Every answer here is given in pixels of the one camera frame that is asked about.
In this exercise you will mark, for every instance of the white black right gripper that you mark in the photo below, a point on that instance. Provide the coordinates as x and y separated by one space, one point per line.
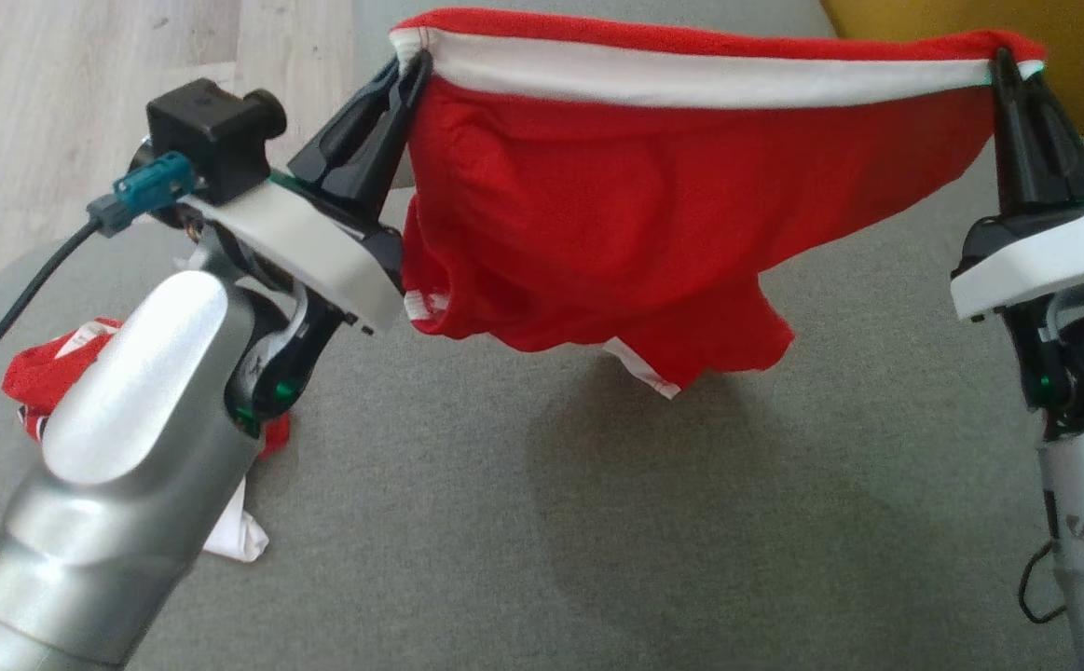
1035 266

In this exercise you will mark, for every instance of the red shorts with white waistband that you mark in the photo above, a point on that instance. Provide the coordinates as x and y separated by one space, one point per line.
597 214

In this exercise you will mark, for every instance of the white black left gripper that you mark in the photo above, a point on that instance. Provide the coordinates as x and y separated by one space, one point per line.
318 252

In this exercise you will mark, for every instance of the white garment with red trim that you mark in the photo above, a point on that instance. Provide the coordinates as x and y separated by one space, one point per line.
239 536

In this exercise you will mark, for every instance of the red jersey with black lettering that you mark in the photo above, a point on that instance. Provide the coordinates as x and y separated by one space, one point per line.
34 382

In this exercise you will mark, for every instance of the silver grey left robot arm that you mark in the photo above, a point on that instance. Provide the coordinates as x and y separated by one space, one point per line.
131 447

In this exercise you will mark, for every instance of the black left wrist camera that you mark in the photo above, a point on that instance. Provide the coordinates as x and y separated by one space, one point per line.
211 135

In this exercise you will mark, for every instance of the yellow and grey sofa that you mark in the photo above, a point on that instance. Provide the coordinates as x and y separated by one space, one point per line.
597 522

